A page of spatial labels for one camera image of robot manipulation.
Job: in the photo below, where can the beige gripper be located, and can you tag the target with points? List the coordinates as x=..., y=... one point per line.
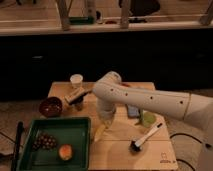
x=107, y=120

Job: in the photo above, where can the yellow banana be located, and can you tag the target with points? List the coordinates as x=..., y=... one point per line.
x=99, y=132

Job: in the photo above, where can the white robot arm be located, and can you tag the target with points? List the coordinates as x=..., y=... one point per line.
x=195, y=110

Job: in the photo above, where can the green plastic tray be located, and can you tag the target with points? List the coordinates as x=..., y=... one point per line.
x=57, y=144

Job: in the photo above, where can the blue sponge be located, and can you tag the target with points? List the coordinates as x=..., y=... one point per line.
x=132, y=112

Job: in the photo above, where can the wooden block tool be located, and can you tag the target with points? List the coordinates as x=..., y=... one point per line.
x=76, y=97

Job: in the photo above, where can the white paper cup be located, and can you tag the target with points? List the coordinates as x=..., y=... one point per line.
x=76, y=80

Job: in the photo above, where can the orange round fruit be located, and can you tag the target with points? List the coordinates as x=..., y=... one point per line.
x=65, y=152

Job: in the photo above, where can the dark red bowl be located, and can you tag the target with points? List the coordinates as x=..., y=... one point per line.
x=51, y=107

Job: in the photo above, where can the bunch of dark grapes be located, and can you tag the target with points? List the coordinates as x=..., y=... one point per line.
x=44, y=141

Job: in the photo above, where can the black pole left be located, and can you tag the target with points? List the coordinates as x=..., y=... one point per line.
x=17, y=145

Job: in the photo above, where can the white handled black brush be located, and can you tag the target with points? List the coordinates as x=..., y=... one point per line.
x=135, y=145

